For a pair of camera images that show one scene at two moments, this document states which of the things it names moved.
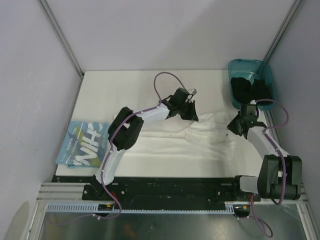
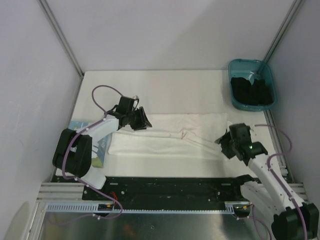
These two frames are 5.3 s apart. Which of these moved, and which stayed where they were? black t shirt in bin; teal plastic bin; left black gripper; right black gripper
Moved: left black gripper; right black gripper
Stayed: teal plastic bin; black t shirt in bin
